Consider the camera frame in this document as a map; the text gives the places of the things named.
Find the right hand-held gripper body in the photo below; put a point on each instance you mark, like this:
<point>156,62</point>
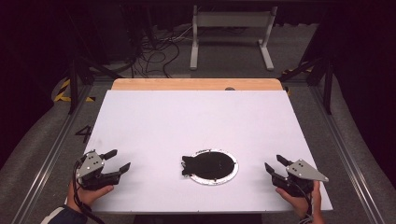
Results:
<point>300,174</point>

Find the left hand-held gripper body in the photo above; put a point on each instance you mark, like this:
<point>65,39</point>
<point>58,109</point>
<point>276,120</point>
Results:
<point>90,165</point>

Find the person's right hand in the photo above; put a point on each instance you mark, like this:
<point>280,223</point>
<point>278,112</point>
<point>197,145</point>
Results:
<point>299,203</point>

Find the person's left hand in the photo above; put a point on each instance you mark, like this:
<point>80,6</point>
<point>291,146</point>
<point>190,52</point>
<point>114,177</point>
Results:
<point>87,196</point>

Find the yellow black floor tape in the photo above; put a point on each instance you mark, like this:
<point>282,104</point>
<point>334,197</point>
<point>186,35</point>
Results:
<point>63,90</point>
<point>295,70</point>

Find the black metal stand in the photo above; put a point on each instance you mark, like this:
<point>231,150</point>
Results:
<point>73,84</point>
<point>327,90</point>

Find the white table board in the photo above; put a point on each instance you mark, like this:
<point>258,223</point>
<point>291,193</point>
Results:
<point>193,121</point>

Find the wooden table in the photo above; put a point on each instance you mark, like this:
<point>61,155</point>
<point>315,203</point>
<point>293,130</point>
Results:
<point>174,84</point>

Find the white metal stand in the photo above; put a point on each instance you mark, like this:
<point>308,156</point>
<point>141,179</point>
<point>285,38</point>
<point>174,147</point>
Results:
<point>233,19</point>

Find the aluminium floor rail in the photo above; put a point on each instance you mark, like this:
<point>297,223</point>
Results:
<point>53,152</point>
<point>342,149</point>

